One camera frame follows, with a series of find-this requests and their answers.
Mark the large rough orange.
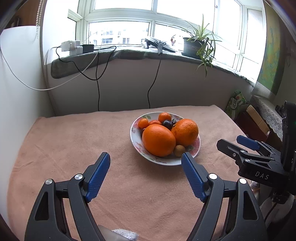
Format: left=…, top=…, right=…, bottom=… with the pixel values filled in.
left=171, top=119, right=199, bottom=147

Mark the brown longan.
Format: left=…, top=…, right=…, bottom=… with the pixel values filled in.
left=173, top=145, right=186, bottom=157

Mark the large smooth orange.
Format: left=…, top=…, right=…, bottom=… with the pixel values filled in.
left=142, top=124, right=176, bottom=157

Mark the mandarin with stem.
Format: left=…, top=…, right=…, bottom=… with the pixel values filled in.
left=158, top=112, right=171, bottom=123

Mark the small mandarin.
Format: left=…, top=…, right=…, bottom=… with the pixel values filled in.
left=137, top=118, right=149, bottom=130
left=149, top=120, right=162, bottom=125

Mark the small top mandarin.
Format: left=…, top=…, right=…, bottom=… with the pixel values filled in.
left=137, top=118, right=149, bottom=130

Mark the cardboard box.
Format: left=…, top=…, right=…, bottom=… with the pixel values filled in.
left=246, top=105, right=270, bottom=136

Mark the lace cloth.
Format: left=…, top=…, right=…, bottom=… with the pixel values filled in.
left=251, top=95, right=283, bottom=141

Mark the green snack bag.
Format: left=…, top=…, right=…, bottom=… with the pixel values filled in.
left=225, top=90, right=247, bottom=120

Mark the floral white plate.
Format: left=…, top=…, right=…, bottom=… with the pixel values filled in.
left=130, top=111, right=201, bottom=166

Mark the potted spider plant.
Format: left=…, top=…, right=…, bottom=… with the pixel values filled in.
left=171, top=15, right=222, bottom=77

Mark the white refrigerator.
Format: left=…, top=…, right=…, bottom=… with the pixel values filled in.
left=1, top=26, right=53, bottom=221

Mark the black device on sill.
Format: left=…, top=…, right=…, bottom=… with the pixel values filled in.
left=144, top=37, right=176, bottom=55

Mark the green windowsill cloth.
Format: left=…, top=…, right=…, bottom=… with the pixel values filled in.
left=51, top=48, right=256, bottom=86

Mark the black power brick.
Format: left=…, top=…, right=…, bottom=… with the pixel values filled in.
left=82, top=44, right=94, bottom=54

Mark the white power adapter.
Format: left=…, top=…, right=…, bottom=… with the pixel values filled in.
left=61, top=40, right=83, bottom=56

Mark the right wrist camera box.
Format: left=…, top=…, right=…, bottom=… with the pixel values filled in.
left=275, top=101, right=296, bottom=173

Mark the wall map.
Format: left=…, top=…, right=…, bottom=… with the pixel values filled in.
left=253, top=3, right=286, bottom=98

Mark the black cable right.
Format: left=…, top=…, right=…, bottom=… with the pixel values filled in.
left=147, top=54, right=162, bottom=109

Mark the black cable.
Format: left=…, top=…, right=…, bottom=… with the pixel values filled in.
left=55, top=45, right=117, bottom=112
left=147, top=54, right=162, bottom=109

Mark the black cable left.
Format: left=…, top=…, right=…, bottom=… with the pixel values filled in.
left=55, top=45, right=117, bottom=112

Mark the white cable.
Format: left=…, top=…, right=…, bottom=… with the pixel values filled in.
left=0, top=45, right=102, bottom=91

